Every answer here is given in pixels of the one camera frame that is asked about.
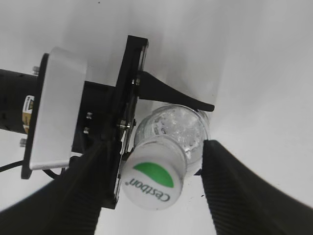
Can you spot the clear cestbon water bottle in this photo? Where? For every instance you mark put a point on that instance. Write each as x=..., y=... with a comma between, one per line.
x=188, y=127

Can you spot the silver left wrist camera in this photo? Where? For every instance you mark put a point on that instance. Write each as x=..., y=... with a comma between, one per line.
x=57, y=99

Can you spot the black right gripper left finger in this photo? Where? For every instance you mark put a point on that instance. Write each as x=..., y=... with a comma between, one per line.
x=70, y=204

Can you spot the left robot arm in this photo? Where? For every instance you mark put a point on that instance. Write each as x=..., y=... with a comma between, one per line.
x=16, y=104

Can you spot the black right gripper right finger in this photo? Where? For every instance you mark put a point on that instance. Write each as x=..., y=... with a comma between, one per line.
x=242, y=203

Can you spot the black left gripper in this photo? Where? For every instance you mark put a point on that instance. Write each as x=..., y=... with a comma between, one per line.
x=106, y=121

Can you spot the white green bottle cap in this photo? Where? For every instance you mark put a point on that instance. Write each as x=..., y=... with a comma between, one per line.
x=153, y=176

